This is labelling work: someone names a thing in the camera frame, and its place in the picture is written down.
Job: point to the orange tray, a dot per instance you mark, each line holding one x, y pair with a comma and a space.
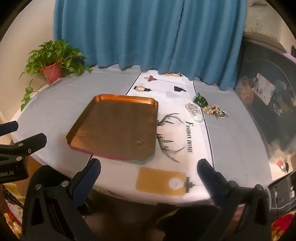
115, 125

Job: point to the white paper label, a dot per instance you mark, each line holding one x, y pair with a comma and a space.
263, 89

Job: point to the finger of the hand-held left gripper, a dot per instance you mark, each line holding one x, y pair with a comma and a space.
8, 128
27, 144

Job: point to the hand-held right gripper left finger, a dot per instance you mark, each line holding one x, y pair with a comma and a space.
87, 183

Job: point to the silver keyring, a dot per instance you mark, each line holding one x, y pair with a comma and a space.
220, 114

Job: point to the green plant in red pot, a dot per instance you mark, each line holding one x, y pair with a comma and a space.
50, 55

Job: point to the translucent plastic storage box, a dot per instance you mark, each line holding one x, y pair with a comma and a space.
261, 129

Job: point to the red floral blanket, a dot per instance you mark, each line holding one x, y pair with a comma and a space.
11, 208

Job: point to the blue curtain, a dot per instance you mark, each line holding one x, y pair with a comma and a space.
138, 34

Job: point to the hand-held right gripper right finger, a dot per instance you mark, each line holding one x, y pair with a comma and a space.
208, 180

